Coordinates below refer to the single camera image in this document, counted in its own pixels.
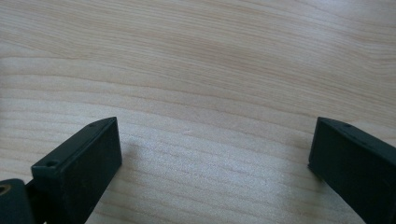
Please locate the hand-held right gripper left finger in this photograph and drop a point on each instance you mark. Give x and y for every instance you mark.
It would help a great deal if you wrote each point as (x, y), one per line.
(77, 168)

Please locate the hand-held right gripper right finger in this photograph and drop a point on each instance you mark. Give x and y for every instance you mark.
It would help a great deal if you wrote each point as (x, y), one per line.
(358, 168)

